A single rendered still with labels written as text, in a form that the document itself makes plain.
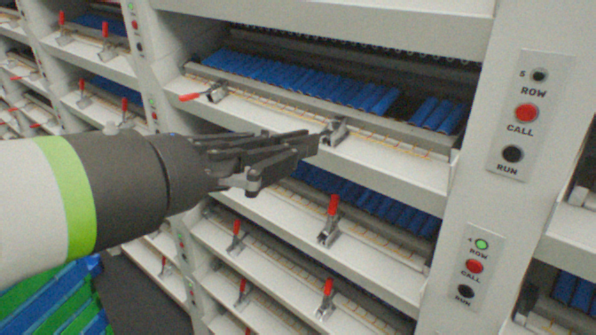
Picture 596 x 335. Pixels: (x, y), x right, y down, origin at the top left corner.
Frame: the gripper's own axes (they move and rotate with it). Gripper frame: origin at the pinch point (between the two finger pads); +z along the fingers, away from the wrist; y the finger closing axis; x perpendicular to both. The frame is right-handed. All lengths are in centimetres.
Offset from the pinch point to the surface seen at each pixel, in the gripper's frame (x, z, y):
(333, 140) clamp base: -0.1, 7.5, 1.0
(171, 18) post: 12.0, 9.1, -42.5
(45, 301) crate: -64, -11, -67
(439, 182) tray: -0.9, 8.4, 16.2
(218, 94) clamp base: 0.6, 8.2, -25.6
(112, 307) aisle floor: -94, 14, -86
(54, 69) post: -11, 11, -113
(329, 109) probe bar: 3.3, 10.7, -2.7
